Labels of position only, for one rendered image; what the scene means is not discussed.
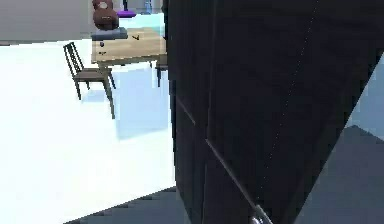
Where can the dark slatted wooden chair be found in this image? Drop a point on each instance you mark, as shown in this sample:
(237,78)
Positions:
(85,71)
(161,68)

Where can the purple flat dish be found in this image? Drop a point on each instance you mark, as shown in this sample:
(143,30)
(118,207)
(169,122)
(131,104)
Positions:
(126,13)

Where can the grey flat box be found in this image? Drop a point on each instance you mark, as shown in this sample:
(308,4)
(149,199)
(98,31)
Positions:
(109,34)

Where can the black room door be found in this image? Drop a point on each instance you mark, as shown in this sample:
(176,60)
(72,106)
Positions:
(266,100)

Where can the light wooden dining table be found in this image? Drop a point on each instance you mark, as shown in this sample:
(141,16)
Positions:
(133,46)

